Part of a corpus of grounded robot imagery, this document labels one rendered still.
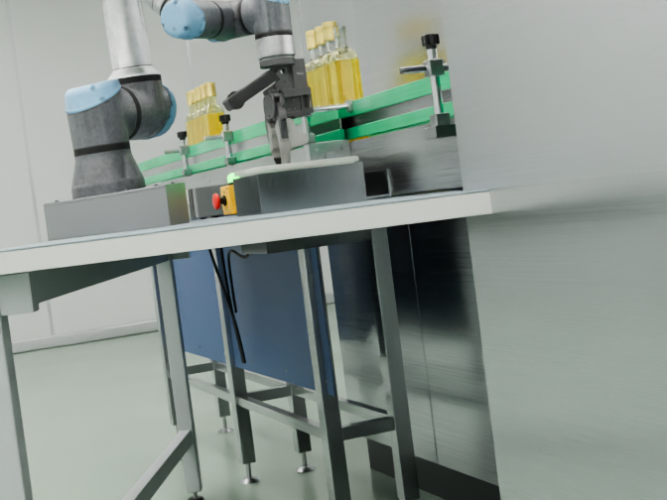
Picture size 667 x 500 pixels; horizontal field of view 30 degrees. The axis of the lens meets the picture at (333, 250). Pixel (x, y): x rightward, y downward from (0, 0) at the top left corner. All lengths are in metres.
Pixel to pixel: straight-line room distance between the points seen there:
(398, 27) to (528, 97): 1.20
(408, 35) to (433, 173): 0.55
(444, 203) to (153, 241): 0.42
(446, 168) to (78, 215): 0.75
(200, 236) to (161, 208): 0.72
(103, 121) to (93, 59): 6.11
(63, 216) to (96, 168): 0.12
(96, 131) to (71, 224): 0.20
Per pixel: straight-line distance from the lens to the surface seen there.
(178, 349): 3.34
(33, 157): 8.53
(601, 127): 1.51
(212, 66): 8.85
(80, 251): 1.82
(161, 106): 2.69
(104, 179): 2.55
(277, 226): 1.77
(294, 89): 2.46
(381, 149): 2.52
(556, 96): 1.59
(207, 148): 3.46
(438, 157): 2.28
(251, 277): 3.22
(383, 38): 2.91
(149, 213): 2.50
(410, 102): 2.42
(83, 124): 2.57
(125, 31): 2.70
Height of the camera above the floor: 0.77
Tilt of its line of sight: 2 degrees down
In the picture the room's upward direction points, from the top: 7 degrees counter-clockwise
